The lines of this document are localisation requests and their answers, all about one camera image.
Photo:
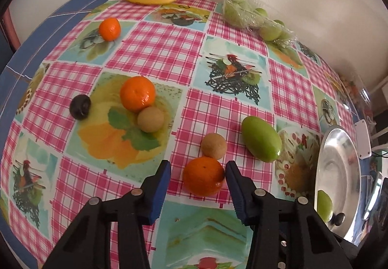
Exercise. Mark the green round fruit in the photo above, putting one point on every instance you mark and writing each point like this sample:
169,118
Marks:
324,205

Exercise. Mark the small mandarin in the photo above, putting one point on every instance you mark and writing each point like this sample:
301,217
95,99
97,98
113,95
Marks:
110,29

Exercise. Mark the large mandarin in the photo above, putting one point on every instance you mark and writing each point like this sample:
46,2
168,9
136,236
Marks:
203,176
138,94

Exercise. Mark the brown round fruit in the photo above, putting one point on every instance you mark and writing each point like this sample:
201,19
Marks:
214,145
150,119

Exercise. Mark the reddish-brown chair back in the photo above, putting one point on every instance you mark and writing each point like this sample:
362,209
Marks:
10,29

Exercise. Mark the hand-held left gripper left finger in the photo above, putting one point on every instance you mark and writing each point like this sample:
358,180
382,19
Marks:
160,193

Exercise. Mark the green mango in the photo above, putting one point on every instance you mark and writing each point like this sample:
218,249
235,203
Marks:
261,138

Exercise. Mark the round metal plate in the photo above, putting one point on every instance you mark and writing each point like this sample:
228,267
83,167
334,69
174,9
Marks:
338,166

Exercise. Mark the pink checked printed tablecloth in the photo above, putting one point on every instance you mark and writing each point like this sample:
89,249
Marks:
169,44

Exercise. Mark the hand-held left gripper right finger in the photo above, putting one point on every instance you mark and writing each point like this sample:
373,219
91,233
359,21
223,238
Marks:
238,196

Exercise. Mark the white power adapter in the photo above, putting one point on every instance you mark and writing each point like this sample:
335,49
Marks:
362,140

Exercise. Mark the clear plastic snack container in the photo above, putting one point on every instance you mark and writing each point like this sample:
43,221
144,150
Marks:
353,88

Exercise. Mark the plastic-wrapped tray of green apples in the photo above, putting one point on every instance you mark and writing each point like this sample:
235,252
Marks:
239,11

